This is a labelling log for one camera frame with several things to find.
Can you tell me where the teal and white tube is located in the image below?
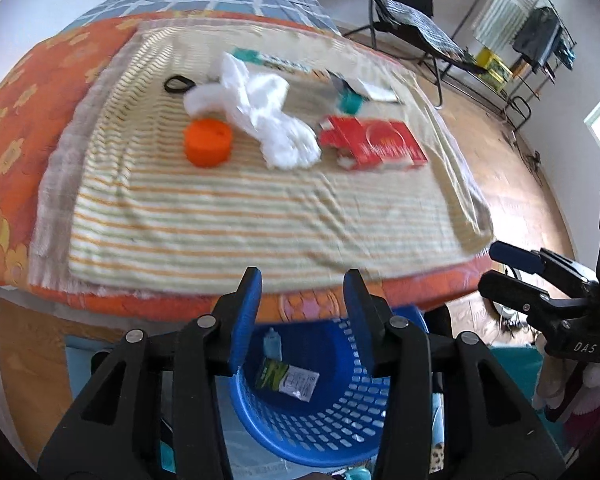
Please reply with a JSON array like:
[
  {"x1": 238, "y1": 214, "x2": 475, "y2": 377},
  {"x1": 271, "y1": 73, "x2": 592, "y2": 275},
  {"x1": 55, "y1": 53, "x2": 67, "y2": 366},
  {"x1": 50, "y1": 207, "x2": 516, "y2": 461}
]
[{"x1": 228, "y1": 47, "x2": 313, "y2": 73}]

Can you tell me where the green and white packet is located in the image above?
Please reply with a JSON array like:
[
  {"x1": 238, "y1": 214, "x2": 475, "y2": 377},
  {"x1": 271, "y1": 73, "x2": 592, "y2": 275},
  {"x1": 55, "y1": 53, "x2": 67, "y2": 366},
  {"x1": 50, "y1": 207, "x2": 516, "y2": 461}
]
[{"x1": 254, "y1": 357, "x2": 321, "y2": 402}]

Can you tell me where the white printed packet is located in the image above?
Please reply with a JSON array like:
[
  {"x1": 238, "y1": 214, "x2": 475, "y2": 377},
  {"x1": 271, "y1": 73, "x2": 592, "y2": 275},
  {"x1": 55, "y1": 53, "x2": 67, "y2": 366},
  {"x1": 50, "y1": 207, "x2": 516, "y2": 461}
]
[{"x1": 352, "y1": 77, "x2": 403, "y2": 105}]

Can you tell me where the white tissue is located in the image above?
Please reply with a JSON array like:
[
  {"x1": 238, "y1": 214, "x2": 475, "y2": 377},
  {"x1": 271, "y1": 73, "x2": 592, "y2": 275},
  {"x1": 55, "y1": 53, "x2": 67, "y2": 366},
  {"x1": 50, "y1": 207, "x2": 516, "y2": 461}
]
[{"x1": 182, "y1": 51, "x2": 323, "y2": 171}]

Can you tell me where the patterned chair cloth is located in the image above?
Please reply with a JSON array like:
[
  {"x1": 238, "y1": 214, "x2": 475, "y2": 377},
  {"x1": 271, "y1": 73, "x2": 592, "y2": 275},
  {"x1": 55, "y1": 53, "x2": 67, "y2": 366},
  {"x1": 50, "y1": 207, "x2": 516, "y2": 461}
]
[{"x1": 372, "y1": 0, "x2": 468, "y2": 58}]

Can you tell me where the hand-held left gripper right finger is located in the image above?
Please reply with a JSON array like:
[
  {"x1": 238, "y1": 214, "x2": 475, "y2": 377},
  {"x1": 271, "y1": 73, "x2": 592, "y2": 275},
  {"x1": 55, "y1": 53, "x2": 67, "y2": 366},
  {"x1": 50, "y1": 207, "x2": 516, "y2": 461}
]
[{"x1": 343, "y1": 269, "x2": 567, "y2": 480}]

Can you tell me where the orange plastic lid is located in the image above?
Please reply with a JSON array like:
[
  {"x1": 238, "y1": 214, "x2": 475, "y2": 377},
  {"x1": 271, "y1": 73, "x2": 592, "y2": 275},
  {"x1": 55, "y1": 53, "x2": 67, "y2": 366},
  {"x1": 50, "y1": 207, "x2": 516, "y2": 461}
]
[{"x1": 184, "y1": 118, "x2": 233, "y2": 167}]

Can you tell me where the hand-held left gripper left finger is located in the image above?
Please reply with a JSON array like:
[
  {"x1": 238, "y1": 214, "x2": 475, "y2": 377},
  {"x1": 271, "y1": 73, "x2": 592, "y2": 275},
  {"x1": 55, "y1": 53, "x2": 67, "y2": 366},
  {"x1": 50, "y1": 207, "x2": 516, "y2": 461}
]
[{"x1": 37, "y1": 266, "x2": 263, "y2": 480}]

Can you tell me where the red cardboard box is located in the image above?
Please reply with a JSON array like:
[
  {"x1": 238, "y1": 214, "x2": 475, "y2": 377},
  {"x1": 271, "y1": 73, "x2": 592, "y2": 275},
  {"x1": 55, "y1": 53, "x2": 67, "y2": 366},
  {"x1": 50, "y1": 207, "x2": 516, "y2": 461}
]
[{"x1": 317, "y1": 115, "x2": 428, "y2": 172}]

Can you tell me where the dark hanging garment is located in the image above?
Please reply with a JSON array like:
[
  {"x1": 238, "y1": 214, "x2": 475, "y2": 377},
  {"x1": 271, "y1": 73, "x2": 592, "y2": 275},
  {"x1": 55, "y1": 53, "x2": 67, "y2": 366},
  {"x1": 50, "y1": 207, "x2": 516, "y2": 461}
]
[{"x1": 512, "y1": 6, "x2": 563, "y2": 68}]

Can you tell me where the leopard print cloth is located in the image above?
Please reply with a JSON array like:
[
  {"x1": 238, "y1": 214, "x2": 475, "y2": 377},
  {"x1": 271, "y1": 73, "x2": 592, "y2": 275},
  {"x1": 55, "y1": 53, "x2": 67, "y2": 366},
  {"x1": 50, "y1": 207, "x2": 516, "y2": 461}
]
[{"x1": 429, "y1": 437, "x2": 448, "y2": 476}]

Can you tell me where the blue plastic basket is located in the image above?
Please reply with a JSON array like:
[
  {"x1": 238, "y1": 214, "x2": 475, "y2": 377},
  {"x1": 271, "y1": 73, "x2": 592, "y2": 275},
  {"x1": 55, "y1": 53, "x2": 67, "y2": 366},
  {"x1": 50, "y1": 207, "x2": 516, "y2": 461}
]
[{"x1": 230, "y1": 305, "x2": 433, "y2": 468}]

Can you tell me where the small clear dropper bottle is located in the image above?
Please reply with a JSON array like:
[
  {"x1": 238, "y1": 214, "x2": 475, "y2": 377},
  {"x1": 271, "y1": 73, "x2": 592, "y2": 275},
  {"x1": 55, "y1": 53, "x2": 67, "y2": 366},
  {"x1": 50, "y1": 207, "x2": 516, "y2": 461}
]
[{"x1": 263, "y1": 327, "x2": 282, "y2": 361}]

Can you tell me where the orange floral bedsheet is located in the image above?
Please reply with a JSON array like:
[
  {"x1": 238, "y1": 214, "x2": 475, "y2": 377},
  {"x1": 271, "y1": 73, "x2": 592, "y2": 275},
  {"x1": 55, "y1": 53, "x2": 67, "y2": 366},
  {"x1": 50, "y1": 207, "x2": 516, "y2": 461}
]
[{"x1": 0, "y1": 12, "x2": 501, "y2": 333}]

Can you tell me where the person's right hand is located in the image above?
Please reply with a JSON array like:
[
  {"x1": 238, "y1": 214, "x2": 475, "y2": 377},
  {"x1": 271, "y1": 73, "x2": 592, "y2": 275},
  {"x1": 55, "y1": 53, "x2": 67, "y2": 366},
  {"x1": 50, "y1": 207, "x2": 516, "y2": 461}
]
[{"x1": 532, "y1": 340, "x2": 600, "y2": 416}]

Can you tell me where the clear bottle with teal cap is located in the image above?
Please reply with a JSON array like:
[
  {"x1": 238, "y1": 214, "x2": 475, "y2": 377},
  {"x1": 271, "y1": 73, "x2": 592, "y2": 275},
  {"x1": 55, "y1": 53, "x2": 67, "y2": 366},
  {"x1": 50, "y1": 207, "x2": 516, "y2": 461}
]
[{"x1": 325, "y1": 71, "x2": 366, "y2": 115}]

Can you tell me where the black hair tie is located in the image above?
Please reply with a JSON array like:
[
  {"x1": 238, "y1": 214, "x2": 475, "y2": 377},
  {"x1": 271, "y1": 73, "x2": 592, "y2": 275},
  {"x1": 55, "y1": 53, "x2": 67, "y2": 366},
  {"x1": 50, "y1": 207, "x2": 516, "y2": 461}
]
[{"x1": 163, "y1": 74, "x2": 195, "y2": 95}]

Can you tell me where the striped towel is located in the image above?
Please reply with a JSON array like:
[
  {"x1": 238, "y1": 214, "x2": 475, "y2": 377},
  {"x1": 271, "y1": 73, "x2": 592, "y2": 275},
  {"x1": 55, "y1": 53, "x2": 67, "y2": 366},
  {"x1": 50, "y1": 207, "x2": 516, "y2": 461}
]
[{"x1": 30, "y1": 22, "x2": 496, "y2": 296}]

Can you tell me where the striped hanging cloth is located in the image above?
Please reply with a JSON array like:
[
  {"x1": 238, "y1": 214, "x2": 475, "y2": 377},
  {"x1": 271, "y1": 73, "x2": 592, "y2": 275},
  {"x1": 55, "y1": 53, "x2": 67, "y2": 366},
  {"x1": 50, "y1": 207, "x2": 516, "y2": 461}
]
[{"x1": 472, "y1": 0, "x2": 546, "y2": 53}]

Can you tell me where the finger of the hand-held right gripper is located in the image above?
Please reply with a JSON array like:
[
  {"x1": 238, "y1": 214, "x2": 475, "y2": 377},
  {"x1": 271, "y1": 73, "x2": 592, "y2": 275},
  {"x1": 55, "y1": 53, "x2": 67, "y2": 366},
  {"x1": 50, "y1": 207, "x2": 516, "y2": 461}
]
[
  {"x1": 489, "y1": 240, "x2": 598, "y2": 293},
  {"x1": 477, "y1": 270, "x2": 588, "y2": 333}
]

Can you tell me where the yellow box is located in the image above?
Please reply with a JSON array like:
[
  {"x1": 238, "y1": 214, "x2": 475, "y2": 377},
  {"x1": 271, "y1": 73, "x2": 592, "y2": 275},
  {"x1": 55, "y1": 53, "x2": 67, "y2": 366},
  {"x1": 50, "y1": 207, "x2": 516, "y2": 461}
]
[{"x1": 475, "y1": 47, "x2": 512, "y2": 83}]

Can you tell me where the teal cloth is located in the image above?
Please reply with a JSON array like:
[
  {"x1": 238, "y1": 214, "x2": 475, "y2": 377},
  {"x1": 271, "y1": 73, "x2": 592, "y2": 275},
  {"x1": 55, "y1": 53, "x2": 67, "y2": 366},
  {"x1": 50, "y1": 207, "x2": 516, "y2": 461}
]
[{"x1": 486, "y1": 347, "x2": 576, "y2": 461}]

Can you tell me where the metal drying rack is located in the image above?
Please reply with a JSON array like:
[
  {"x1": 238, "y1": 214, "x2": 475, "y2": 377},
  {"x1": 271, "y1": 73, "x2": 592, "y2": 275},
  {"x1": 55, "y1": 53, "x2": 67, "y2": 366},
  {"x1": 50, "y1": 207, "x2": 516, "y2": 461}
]
[{"x1": 440, "y1": 0, "x2": 578, "y2": 131}]

